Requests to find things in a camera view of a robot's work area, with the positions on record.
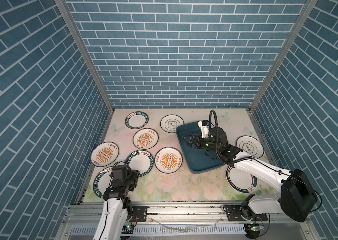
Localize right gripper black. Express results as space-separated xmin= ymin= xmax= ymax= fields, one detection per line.
xmin=183 ymin=133 xmax=220 ymax=155

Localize green rim text plate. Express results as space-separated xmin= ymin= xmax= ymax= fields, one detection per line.
xmin=126 ymin=150 xmax=154 ymax=177

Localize orange sunburst plate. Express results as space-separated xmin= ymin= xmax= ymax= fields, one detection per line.
xmin=91 ymin=142 xmax=120 ymax=167
xmin=154 ymin=147 xmax=183 ymax=174
xmin=133 ymin=128 xmax=159 ymax=150

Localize white clover plate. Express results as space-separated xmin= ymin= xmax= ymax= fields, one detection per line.
xmin=236 ymin=136 xmax=264 ymax=159
xmin=160 ymin=115 xmax=184 ymax=133

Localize green red rim plate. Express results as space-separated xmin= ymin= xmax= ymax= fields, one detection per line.
xmin=225 ymin=167 xmax=258 ymax=194

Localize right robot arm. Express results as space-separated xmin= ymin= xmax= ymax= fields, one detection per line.
xmin=182 ymin=128 xmax=323 ymax=223

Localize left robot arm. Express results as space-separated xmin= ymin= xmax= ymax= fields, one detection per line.
xmin=94 ymin=164 xmax=140 ymax=240

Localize teal plastic bin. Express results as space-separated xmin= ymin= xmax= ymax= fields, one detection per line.
xmin=176 ymin=122 xmax=223 ymax=174

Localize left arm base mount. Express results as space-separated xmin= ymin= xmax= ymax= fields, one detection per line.
xmin=132 ymin=206 xmax=148 ymax=223

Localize black corrugated cable right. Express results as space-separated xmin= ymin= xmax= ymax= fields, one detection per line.
xmin=209 ymin=109 xmax=255 ymax=165

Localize aluminium rail frame front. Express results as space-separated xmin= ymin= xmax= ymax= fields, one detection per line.
xmin=54 ymin=200 xmax=319 ymax=240

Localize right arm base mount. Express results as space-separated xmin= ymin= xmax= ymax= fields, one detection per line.
xmin=222 ymin=205 xmax=268 ymax=222

